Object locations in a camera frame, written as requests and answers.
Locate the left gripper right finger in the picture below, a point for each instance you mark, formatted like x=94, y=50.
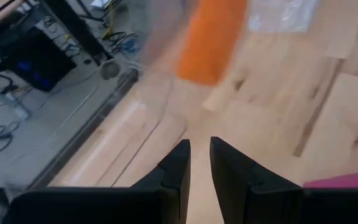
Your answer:
x=238, y=177

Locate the clear plastic zip bag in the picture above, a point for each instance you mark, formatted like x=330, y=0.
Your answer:
x=281, y=15

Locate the orange elastic bandage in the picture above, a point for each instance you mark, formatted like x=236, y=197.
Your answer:
x=211, y=40

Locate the black floor stand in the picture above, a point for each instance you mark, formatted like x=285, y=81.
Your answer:
x=76, y=28

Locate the pink elastic bandage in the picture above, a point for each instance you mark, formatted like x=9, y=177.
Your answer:
x=343, y=180

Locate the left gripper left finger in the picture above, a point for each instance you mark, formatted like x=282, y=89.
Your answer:
x=179, y=168

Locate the black perforated computer case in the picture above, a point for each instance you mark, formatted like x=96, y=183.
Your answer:
x=39, y=59

